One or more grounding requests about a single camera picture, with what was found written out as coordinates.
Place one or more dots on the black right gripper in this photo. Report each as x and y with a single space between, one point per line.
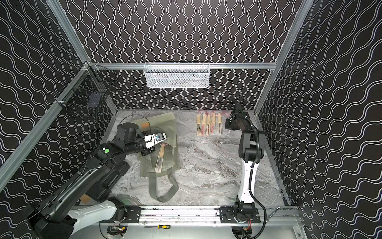
232 122

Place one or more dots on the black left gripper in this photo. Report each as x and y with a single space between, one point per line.
148 148

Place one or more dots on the folding fan with pink paper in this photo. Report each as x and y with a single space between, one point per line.
204 118

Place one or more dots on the olive green tote bag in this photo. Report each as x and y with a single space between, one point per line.
161 123

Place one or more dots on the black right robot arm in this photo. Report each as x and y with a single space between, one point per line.
251 151

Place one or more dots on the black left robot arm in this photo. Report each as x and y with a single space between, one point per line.
82 200

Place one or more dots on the horizontal aluminium back bar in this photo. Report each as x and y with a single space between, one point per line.
185 65

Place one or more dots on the left aluminium side bar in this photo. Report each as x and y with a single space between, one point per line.
16 159

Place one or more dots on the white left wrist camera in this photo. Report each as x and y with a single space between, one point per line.
154 139

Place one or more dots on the yellow handled screwdriver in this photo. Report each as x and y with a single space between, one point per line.
159 227

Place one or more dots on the white wire mesh basket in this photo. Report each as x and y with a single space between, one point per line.
177 78

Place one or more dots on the black wire mesh basket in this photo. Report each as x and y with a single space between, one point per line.
90 98

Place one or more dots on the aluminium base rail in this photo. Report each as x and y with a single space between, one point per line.
206 216

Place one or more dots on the right aluminium frame post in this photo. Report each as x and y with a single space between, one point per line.
288 42

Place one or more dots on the aluminium corner frame post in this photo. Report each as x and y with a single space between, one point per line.
65 24

